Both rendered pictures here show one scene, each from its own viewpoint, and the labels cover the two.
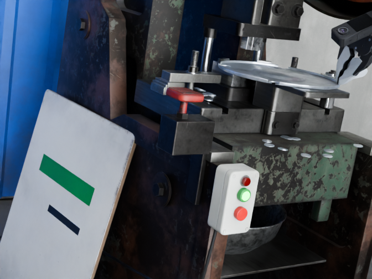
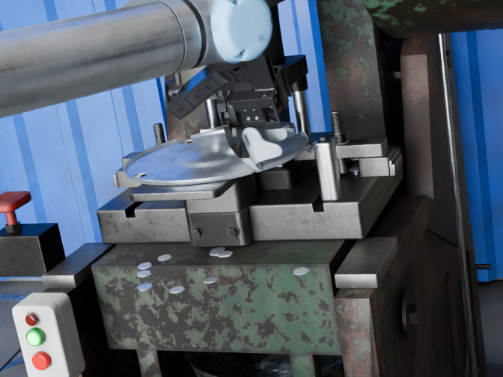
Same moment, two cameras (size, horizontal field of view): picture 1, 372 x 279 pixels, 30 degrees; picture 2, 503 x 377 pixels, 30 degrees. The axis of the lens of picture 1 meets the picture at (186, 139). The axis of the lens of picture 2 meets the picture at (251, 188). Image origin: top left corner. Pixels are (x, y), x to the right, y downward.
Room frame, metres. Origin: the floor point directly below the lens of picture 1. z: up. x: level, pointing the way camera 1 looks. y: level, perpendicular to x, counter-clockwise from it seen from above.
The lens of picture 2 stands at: (0.93, -1.42, 1.14)
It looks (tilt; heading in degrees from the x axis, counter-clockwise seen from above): 17 degrees down; 58
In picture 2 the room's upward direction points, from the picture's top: 9 degrees counter-clockwise
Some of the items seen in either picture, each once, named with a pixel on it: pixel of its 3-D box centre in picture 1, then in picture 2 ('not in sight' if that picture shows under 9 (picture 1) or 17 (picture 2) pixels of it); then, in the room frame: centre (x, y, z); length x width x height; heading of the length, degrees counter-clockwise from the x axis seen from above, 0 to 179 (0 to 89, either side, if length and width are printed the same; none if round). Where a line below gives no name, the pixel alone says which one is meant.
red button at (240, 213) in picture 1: (240, 213); (41, 360); (1.32, -0.13, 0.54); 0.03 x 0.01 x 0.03; 125
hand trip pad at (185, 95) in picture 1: (182, 108); (11, 219); (1.37, 0.02, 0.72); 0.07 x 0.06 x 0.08; 35
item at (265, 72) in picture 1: (278, 74); (216, 153); (1.64, -0.19, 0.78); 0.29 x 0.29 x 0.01
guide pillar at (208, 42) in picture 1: (207, 48); (212, 113); (1.75, -0.02, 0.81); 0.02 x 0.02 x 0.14
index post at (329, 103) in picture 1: (329, 88); (327, 167); (1.74, -0.34, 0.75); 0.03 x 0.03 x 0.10; 35
